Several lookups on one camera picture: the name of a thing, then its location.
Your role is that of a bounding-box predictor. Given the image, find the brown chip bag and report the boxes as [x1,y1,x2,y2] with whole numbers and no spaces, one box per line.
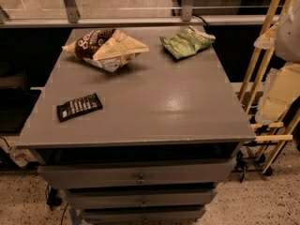
[62,28,149,72]

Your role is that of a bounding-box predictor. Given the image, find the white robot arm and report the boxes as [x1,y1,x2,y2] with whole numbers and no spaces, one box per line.
[254,0,300,125]

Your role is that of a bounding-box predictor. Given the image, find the black rxbar chocolate bar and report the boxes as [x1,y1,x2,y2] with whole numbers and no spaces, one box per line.
[56,93,103,122]

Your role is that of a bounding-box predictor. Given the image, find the green chip bag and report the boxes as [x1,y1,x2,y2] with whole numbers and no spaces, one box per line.
[159,26,216,59]

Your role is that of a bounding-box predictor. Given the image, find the grey drawer cabinet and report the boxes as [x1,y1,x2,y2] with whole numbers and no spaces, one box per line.
[18,27,254,213]

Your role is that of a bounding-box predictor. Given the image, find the top grey drawer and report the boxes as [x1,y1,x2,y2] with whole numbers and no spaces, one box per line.
[37,158,235,189]

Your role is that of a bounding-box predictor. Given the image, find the grey drawer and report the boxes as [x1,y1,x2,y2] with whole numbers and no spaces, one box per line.
[37,158,235,189]
[67,188,217,209]
[82,207,205,224]

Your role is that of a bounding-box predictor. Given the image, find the bottom grey drawer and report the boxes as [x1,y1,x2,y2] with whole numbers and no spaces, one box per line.
[82,207,205,224]

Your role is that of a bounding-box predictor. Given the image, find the grey metal railing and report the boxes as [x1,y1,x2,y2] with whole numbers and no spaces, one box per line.
[0,0,271,28]

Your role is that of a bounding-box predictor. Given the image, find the middle grey drawer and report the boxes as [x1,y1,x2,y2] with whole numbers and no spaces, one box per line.
[67,188,217,209]

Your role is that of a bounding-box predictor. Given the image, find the wooden rack on wheels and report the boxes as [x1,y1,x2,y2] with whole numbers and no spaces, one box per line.
[238,0,300,176]

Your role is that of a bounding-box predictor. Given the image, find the black cable behind table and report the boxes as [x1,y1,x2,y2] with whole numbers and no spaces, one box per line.
[192,13,210,27]

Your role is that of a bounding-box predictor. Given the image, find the black power adapter with cable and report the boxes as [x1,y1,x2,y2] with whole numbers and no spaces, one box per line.
[45,185,62,210]

